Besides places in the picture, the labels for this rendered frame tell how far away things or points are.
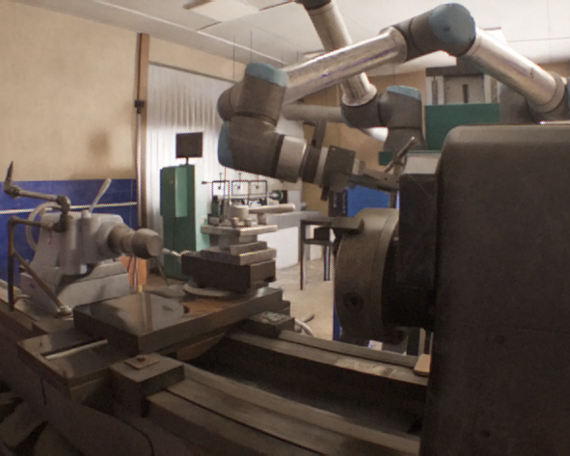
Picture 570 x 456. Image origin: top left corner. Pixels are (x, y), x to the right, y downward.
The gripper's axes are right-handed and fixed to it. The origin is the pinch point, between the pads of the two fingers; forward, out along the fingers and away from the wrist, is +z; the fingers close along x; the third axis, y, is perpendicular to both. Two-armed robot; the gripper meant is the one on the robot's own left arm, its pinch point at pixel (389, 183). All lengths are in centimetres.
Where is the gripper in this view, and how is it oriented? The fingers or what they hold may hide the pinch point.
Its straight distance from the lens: 85.8
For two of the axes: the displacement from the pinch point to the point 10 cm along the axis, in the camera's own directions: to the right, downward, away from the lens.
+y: -2.3, 9.6, -1.7
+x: 0.2, -1.7, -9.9
